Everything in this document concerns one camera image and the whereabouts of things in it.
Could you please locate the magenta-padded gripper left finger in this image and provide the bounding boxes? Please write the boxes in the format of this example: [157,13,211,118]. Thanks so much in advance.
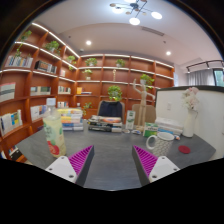
[44,144,96,188]

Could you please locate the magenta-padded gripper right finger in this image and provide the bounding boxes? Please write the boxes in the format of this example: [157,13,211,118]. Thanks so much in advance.
[131,144,181,187]

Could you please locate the yellow drink bottle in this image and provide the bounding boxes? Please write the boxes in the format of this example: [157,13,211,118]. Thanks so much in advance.
[42,105,68,158]

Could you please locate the white mug, triangle pattern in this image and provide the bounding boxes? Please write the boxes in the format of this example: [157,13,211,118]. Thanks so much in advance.
[145,131,175,158]

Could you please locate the flat round red coaster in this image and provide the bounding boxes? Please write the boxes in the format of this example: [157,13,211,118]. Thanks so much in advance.
[178,145,191,155]

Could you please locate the green and white box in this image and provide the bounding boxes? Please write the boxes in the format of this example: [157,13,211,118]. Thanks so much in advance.
[142,122,159,138]

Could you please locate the white book stack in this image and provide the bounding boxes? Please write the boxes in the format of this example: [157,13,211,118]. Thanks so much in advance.
[154,116,184,137]

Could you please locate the colourful book stack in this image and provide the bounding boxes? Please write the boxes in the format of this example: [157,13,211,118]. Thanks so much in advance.
[56,107,85,132]

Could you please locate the tan upholstered chair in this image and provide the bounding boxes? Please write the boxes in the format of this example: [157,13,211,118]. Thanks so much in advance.
[131,103,157,126]

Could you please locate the tall green and white carton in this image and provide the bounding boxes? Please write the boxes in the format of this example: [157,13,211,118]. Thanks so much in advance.
[125,110,137,131]

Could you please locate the dark book stack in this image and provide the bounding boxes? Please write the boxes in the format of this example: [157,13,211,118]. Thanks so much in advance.
[87,114,124,134]

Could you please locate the wooden artist mannequin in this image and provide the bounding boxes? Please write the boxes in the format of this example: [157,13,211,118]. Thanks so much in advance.
[132,78,157,128]

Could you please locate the pink and white flower bouquet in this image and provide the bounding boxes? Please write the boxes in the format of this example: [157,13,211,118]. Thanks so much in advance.
[181,86,201,113]

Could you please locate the dark upholstered chair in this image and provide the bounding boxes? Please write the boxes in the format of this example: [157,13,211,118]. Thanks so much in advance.
[96,100,126,123]

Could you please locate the grey sheer curtain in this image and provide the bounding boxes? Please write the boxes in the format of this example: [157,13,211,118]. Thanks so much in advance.
[187,68,216,87]

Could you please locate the wooden shelf unit with books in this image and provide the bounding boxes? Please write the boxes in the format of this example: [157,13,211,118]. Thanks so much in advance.
[0,21,175,164]

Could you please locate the dark framed window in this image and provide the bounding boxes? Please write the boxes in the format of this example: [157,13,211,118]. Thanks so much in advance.
[213,68,224,88]

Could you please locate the black ceiling track light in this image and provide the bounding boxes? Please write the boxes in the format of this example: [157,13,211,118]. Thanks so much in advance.
[185,59,224,74]

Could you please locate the ceiling air vent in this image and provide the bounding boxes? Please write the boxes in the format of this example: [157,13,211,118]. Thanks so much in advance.
[140,25,166,37]

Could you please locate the branched ceiling lamp, round bulbs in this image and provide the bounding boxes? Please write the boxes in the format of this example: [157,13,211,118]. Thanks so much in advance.
[109,0,164,27]

